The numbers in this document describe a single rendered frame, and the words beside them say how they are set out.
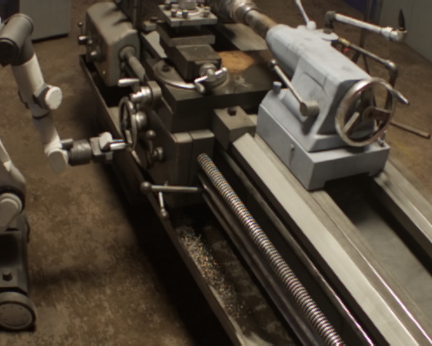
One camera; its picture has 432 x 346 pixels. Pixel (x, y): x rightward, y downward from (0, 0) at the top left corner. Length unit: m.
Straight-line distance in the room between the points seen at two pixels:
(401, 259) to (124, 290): 1.23
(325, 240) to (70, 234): 1.48
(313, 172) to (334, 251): 0.27
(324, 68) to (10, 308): 1.45
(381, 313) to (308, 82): 0.74
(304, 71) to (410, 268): 0.68
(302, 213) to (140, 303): 1.02
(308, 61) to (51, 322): 1.42
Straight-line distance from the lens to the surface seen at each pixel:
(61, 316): 2.38
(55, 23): 4.63
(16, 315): 2.28
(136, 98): 1.98
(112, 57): 2.68
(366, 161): 1.80
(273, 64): 1.80
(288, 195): 1.67
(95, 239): 2.70
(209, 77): 1.85
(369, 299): 1.43
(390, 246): 1.79
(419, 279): 1.72
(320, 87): 1.70
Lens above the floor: 1.83
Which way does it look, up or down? 35 degrees down
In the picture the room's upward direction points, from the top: 7 degrees clockwise
